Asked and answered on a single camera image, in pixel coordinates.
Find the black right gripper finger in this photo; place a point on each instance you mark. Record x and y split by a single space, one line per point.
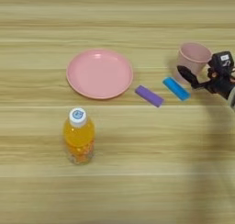
187 76

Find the blue rectangular block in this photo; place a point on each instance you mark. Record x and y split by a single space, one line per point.
176 88

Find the pink plastic cup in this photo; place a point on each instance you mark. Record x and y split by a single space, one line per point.
193 58

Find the orange juice bottle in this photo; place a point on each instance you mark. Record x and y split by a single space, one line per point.
79 136

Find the pink round plastic plate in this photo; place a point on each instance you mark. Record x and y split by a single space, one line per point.
99 74

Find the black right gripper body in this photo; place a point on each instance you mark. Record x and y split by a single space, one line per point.
221 84

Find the small black box white label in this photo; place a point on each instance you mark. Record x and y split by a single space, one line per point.
222 61

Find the purple rectangular block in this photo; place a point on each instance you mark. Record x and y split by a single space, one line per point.
149 96

